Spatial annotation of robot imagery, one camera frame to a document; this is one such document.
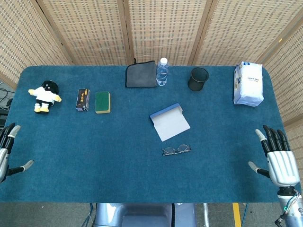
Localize white tissue pack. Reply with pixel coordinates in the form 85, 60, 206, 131
233, 60, 265, 107

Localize black eyeglasses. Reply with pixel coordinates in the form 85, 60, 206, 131
161, 144, 192, 157

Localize green yellow sponge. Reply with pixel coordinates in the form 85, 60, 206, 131
94, 91, 111, 114

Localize clear plastic water bottle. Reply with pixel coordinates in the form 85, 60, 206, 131
156, 57, 169, 87

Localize small dark printed box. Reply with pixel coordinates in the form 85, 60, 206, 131
75, 88, 91, 112

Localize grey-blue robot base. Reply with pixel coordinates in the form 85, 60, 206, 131
94, 202, 197, 227

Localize woven bamboo folding screen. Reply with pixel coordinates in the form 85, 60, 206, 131
0, 0, 303, 161

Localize black floor cables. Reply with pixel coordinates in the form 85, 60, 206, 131
0, 87, 14, 112

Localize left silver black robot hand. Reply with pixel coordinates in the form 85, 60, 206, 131
0, 122, 35, 184

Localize black white penguin plush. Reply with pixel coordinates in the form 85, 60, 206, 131
28, 80, 62, 114

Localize blue glasses case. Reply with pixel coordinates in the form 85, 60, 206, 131
149, 102, 191, 142

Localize blue cable bundle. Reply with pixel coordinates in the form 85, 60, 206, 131
82, 203, 96, 227

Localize blue felt table mat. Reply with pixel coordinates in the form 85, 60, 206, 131
0, 65, 303, 204

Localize folded grey cloth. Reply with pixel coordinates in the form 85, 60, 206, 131
125, 58, 158, 88

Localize black mesh pen cup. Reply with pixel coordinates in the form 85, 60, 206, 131
187, 67, 210, 92

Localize white metal table leg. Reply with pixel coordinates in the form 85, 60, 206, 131
203, 203, 210, 227

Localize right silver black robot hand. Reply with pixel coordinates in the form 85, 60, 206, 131
248, 124, 301, 187

